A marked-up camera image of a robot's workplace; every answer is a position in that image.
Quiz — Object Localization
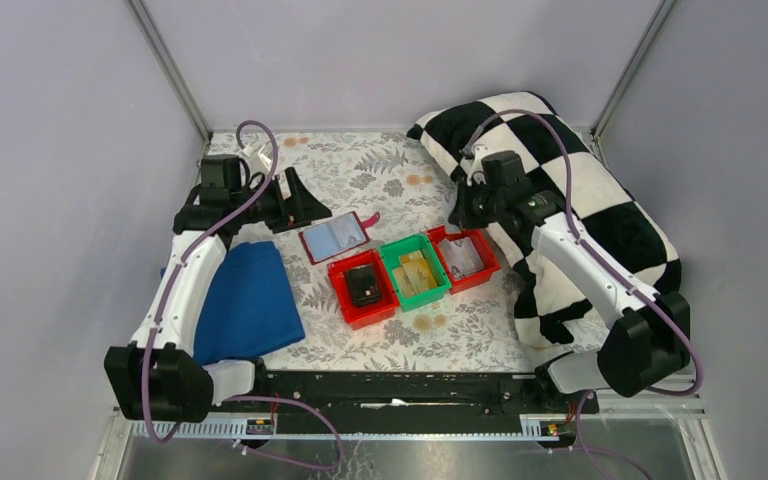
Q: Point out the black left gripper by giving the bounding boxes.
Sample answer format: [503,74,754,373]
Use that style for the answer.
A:
[232,166,332,233]

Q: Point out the white card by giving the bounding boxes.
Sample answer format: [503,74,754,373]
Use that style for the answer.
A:
[330,212,368,250]

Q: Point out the red leather card holder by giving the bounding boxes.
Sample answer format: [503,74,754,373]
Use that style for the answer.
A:
[299,211,381,265]

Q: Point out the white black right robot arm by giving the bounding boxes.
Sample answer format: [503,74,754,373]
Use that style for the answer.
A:
[450,151,691,412]

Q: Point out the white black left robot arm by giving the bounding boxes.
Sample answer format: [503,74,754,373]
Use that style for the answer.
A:
[104,155,332,423]

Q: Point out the white cards in red bin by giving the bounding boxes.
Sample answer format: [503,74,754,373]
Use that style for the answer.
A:
[438,237,484,280]

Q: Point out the gold cards in green bin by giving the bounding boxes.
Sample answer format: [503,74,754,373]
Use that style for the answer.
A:
[392,250,439,298]

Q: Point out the black VIP card stack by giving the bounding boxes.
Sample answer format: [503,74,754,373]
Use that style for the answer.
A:
[345,264,382,308]

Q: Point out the right red plastic bin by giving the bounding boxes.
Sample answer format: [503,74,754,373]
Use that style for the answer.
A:
[427,226,500,294]

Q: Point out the red plastic bin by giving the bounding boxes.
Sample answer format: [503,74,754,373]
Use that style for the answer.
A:
[427,226,500,294]
[327,249,400,330]

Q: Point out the green plastic bin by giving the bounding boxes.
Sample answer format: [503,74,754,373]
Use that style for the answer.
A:
[378,233,451,312]

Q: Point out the blue folded cloth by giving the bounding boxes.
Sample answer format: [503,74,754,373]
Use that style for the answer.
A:
[192,241,306,366]

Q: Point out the left red plastic bin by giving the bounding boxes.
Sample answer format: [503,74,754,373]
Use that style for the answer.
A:
[327,249,400,330]

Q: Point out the black white checkered pillow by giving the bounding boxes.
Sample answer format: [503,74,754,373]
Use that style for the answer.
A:
[407,92,682,348]

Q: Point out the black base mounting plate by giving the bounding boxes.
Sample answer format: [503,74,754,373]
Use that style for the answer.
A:
[207,370,601,435]

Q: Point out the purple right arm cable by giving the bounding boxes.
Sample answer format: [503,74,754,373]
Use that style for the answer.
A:
[462,109,705,480]

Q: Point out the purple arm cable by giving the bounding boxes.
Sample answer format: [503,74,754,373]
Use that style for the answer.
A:
[140,120,346,472]
[462,109,705,480]

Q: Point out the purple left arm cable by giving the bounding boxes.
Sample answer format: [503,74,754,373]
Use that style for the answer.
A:
[140,120,346,472]

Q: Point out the aluminium front rail frame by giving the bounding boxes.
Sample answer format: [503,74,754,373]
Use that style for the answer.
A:
[91,372,726,479]

